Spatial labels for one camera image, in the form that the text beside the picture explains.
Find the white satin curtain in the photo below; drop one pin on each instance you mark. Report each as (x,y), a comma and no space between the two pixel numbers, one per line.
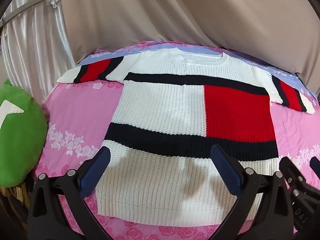
(37,55)

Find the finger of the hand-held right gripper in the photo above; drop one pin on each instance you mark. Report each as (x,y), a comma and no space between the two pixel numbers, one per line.
(315,166)
(290,170)

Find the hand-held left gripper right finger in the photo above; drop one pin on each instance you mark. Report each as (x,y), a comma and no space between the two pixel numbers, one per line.
(226,171)

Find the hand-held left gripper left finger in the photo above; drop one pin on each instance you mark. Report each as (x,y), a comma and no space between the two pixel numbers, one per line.
(94,171)

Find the white red navy knit sweater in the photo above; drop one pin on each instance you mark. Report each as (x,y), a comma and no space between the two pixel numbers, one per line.
(160,105)

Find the wicker basket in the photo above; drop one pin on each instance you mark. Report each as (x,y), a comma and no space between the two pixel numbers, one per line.
(17,192)

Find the green cushion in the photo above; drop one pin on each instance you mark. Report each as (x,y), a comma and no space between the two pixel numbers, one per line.
(20,142)

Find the beige cloth backdrop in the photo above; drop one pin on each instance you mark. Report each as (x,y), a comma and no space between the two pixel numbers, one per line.
(175,10)

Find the pink floral blanket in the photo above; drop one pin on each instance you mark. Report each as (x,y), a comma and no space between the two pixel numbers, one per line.
(75,110)

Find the grey metal bar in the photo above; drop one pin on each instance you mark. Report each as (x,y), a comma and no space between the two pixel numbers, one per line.
(32,3)

